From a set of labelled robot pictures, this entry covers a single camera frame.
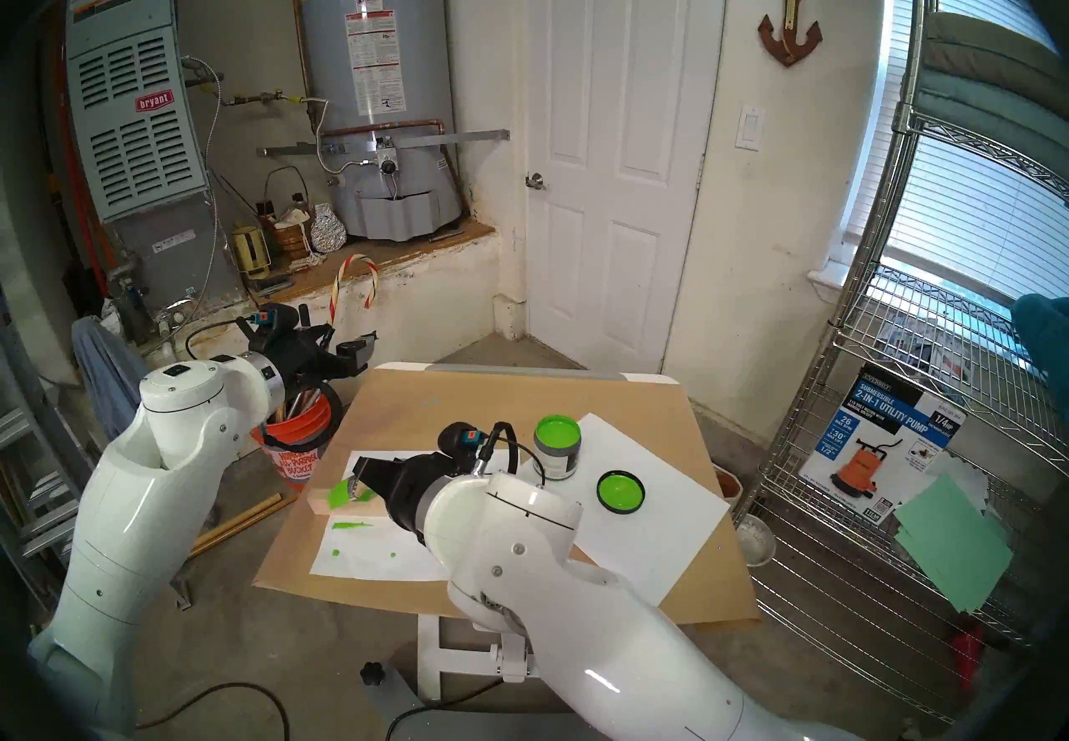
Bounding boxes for folded green cushion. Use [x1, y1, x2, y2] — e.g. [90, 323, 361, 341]
[906, 11, 1069, 202]

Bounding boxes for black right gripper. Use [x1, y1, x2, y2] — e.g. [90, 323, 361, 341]
[354, 452, 466, 537]

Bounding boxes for blue cloth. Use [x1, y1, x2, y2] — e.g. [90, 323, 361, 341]
[71, 316, 151, 444]

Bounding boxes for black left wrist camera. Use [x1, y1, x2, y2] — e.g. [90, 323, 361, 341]
[246, 303, 300, 334]

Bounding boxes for chrome wire shelf rack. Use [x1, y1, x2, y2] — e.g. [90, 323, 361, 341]
[752, 0, 1069, 723]

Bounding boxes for corrugated metal flex hose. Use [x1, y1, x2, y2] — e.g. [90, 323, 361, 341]
[305, 98, 372, 174]

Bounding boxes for white panel door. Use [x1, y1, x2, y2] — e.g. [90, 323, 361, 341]
[522, 0, 732, 377]

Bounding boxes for black floor cable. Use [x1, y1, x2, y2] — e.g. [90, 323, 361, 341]
[138, 681, 291, 741]
[384, 677, 510, 741]

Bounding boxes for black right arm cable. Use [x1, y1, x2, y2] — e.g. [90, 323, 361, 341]
[476, 420, 548, 490]

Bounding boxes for wooden ledge board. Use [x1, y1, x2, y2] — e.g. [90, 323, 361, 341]
[251, 219, 498, 306]

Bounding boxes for wooden handled paintbrush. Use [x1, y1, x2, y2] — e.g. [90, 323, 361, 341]
[327, 474, 377, 511]

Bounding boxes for black lid with green paint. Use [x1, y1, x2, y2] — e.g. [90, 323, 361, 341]
[595, 470, 646, 515]

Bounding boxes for orange plastic bucket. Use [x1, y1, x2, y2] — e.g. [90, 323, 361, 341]
[253, 389, 335, 491]

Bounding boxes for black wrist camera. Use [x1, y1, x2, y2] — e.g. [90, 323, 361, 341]
[437, 422, 489, 456]
[246, 303, 300, 334]

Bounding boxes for striped candy cane decoration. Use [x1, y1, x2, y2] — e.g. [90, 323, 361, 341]
[328, 253, 379, 324]

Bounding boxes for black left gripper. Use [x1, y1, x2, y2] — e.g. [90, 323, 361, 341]
[278, 321, 379, 395]

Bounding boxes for white folding table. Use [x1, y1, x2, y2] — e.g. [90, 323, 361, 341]
[361, 362, 677, 741]

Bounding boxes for light wood plank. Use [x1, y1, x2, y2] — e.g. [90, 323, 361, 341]
[307, 489, 389, 519]

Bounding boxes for grey bryant furnace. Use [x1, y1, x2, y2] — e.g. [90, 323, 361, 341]
[63, 0, 243, 306]

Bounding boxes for yellow lantern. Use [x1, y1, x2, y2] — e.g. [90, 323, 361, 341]
[230, 223, 272, 279]

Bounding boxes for grey metal ladder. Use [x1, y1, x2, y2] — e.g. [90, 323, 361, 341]
[0, 288, 93, 607]

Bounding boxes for foil wrapped object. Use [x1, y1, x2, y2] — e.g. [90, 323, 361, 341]
[309, 202, 347, 253]

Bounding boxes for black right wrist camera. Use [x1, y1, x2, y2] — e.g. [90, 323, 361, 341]
[437, 422, 489, 456]

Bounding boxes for teal cloth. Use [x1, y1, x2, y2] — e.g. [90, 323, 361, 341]
[1011, 294, 1069, 389]

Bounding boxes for white paper sheet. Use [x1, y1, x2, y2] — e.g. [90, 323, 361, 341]
[509, 412, 730, 608]
[309, 449, 523, 584]

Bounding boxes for grey metal strap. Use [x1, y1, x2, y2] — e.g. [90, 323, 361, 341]
[257, 129, 510, 157]

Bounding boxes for wooden stick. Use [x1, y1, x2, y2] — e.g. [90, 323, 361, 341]
[188, 493, 289, 558]

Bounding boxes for brown cardboard sheet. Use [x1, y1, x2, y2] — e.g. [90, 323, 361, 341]
[253, 368, 759, 630]

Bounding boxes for gas pipe with yellow valve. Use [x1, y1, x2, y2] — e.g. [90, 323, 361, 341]
[221, 91, 331, 110]

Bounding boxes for small red object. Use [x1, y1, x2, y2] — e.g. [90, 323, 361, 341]
[950, 622, 988, 692]

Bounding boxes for grey can of green paint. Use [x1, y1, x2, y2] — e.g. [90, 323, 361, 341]
[533, 414, 583, 481]

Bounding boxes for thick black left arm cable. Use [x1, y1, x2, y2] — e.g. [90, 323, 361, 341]
[267, 380, 345, 456]

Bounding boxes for utility pump box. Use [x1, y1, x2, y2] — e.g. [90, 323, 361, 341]
[799, 364, 968, 527]

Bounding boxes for pale bowl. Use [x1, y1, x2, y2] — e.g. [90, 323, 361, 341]
[735, 514, 778, 567]

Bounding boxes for white window blinds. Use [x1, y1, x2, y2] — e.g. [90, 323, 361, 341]
[839, 0, 1069, 302]

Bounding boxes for wicker basket with handle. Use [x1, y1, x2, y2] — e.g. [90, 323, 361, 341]
[261, 166, 314, 260]

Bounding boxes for green paper sheet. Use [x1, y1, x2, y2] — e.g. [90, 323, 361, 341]
[894, 474, 1014, 613]

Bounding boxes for grey water heater tank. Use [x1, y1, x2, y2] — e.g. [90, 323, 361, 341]
[292, 0, 464, 242]

